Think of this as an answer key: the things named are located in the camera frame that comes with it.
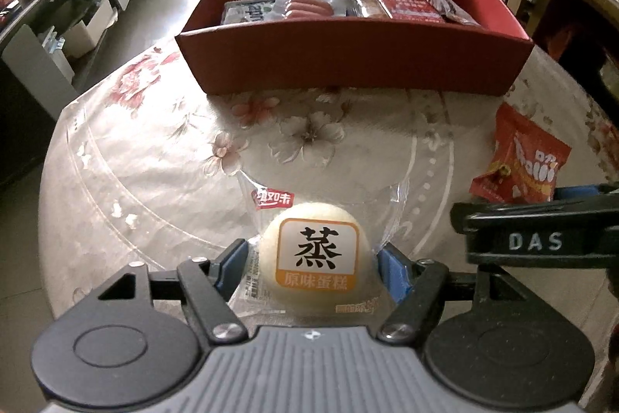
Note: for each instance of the steamed cake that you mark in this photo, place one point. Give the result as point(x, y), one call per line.
point(314, 248)

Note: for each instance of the dark long cabinet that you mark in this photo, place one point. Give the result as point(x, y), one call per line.
point(24, 142)

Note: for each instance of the green and white snack packet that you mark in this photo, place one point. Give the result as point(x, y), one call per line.
point(246, 12)

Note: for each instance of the white storage box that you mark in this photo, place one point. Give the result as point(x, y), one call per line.
point(92, 26)

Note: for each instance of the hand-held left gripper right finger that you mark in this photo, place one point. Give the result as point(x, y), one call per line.
point(394, 277)

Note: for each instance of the red and clear snack packet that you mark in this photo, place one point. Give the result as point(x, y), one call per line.
point(411, 1)

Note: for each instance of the floral tablecloth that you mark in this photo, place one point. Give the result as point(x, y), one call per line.
point(169, 151)

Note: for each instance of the red cardboard box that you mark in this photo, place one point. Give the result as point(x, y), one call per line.
point(338, 55)

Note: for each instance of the sausage packet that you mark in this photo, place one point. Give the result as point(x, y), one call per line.
point(309, 6)

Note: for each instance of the clear packet of brown snack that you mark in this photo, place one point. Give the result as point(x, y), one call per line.
point(365, 4)

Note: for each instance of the red gummy candy packet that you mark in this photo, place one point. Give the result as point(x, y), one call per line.
point(522, 151)

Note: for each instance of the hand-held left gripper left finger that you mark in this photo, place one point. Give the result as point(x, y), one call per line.
point(232, 263)

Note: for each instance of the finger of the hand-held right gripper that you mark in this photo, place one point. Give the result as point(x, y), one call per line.
point(582, 193)

